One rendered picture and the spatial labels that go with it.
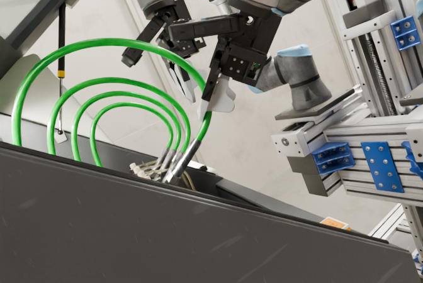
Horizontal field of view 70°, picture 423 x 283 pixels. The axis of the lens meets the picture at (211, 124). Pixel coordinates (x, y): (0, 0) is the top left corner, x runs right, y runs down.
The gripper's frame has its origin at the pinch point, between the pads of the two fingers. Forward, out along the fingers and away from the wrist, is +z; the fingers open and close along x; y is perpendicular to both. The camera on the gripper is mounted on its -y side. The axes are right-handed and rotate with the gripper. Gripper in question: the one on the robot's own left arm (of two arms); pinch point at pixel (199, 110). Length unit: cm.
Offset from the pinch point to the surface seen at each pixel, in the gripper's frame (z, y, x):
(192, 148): 6.0, 1.0, -3.6
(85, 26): 52, -111, 194
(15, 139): 14.1, -29.4, -6.8
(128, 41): -7.4, -15.5, 0.8
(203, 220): -0.4, 4.1, -26.5
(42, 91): 23, -45, 27
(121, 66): 75, -76, 194
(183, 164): 9.2, 0.4, -4.7
